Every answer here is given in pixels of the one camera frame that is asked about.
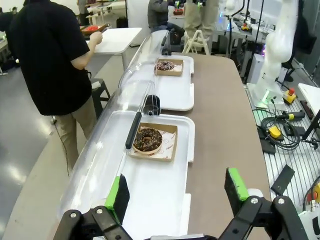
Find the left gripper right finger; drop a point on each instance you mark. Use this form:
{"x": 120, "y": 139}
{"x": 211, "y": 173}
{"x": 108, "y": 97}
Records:
{"x": 235, "y": 190}

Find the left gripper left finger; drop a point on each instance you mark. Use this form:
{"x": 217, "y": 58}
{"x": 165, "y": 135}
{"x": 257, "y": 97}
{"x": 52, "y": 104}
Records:
{"x": 117, "y": 200}

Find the dark brown serving tray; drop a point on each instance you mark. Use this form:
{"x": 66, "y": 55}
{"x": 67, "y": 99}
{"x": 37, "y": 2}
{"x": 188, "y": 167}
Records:
{"x": 100, "y": 30}

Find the red glazed donut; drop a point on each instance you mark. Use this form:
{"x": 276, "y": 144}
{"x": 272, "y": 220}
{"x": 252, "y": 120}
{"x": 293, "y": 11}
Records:
{"x": 93, "y": 28}

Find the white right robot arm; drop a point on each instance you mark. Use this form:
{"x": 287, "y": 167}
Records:
{"x": 275, "y": 50}

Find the person's right forearm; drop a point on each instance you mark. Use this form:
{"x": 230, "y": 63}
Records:
{"x": 83, "y": 58}

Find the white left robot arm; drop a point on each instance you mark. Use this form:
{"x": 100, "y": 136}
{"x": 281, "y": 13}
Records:
{"x": 310, "y": 226}

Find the chocolate donut with crumb topping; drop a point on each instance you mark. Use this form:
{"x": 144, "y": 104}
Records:
{"x": 147, "y": 140}

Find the kraft paper donut box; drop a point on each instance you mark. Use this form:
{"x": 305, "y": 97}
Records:
{"x": 172, "y": 157}
{"x": 181, "y": 72}

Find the chocolate donut with white sprinkles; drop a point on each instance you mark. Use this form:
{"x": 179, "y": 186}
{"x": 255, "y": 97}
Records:
{"x": 165, "y": 65}

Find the person in black top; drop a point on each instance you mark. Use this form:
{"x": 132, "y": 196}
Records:
{"x": 50, "y": 62}

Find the person's right hand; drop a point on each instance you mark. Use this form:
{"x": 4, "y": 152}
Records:
{"x": 97, "y": 38}

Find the white display tray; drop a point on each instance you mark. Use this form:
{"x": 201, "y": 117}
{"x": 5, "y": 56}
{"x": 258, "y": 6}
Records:
{"x": 155, "y": 195}
{"x": 176, "y": 95}

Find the black flat power brick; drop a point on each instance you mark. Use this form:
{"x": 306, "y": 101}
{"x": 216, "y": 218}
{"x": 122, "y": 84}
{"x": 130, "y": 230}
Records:
{"x": 282, "y": 180}

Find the clear plastic dome cover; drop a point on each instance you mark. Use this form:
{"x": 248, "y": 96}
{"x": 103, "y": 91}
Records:
{"x": 100, "y": 150}
{"x": 140, "y": 60}

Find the small black box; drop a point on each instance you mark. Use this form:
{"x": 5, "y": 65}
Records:
{"x": 296, "y": 130}
{"x": 267, "y": 147}

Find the white printed paper liner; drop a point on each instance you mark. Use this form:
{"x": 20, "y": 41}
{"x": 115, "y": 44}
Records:
{"x": 168, "y": 146}
{"x": 178, "y": 68}

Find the yellow emergency stop box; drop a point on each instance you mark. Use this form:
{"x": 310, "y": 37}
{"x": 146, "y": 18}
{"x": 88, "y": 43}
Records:
{"x": 289, "y": 96}
{"x": 315, "y": 195}

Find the black plastic stool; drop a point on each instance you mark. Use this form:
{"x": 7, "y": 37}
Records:
{"x": 100, "y": 87}

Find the white controller box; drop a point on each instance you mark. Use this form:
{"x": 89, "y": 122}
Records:
{"x": 255, "y": 68}

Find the white step stool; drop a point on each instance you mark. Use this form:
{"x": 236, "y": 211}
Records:
{"x": 197, "y": 41}

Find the white rectangular table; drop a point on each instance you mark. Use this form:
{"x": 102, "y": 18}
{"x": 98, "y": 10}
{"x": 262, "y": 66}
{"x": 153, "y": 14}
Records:
{"x": 117, "y": 40}

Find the bystander in khaki trousers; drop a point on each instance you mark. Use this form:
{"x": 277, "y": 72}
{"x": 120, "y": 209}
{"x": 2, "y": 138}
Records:
{"x": 200, "y": 15}

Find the seated bystander in grey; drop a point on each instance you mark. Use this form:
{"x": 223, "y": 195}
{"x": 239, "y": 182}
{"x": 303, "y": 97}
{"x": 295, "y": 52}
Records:
{"x": 157, "y": 13}

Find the yellow round pedal switch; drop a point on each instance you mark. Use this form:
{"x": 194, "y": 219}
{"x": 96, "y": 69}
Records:
{"x": 274, "y": 132}

